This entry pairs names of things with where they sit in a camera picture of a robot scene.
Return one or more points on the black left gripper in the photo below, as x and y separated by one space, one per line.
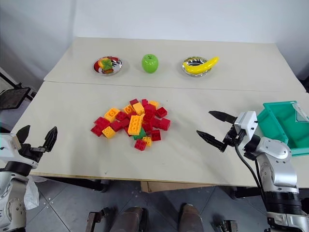
31 154

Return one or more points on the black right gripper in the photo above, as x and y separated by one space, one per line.
232 137

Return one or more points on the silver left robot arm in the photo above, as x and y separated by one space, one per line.
10 193

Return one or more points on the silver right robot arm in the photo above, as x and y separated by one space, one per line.
277 169

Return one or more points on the teal plastic bin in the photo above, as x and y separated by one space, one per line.
275 128

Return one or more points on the black mesh panel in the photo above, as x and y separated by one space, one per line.
12 97

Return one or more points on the white plastic bag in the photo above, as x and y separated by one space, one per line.
32 193

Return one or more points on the yellow toy banana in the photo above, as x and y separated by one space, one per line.
200 67

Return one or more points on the silver metal bowl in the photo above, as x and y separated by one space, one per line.
118 65
196 61

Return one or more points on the green plastic toy brick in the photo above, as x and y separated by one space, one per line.
140 135

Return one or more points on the dark rounded shape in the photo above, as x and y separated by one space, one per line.
190 218
130 220

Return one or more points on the green toy apple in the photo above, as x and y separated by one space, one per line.
149 63

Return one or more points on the orange toy fruit green leaf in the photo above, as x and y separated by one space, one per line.
105 64

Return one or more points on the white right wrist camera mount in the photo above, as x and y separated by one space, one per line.
246 123

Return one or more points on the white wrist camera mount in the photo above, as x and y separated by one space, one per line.
8 146
246 123

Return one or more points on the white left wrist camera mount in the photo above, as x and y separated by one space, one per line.
8 146

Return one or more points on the black table frame bar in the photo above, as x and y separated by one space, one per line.
246 192
72 182

